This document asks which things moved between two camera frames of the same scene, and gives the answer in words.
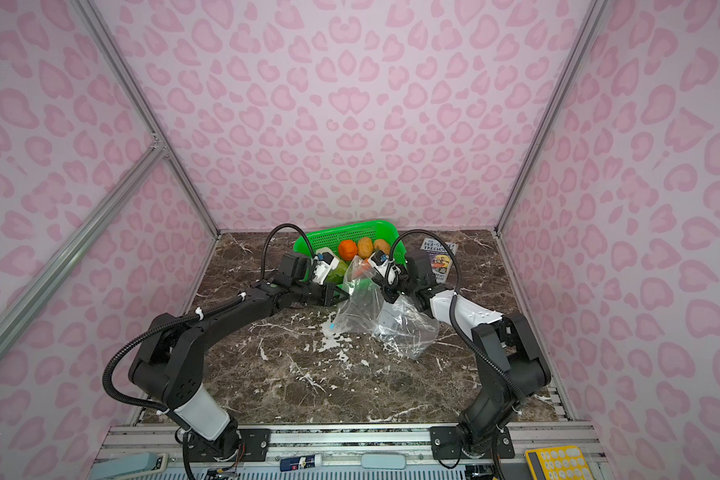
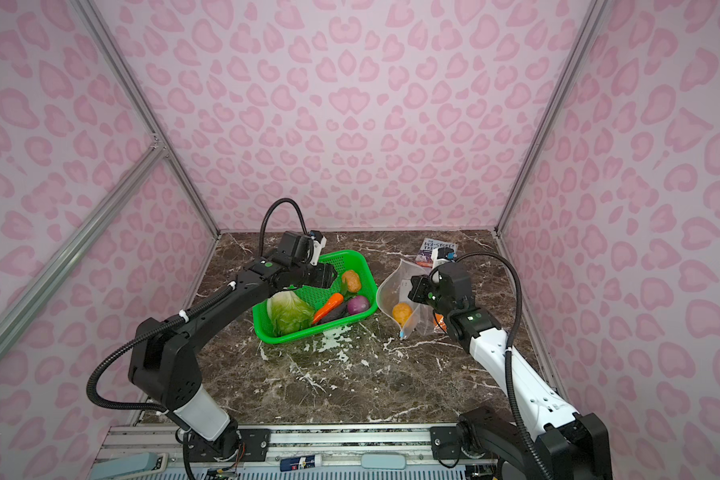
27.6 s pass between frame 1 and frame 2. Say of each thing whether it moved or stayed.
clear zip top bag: moved
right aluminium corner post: stayed
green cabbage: moved
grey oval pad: stayed
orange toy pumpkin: moved
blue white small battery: stayed
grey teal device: stayed
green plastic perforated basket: moved
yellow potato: moved
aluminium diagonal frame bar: stayed
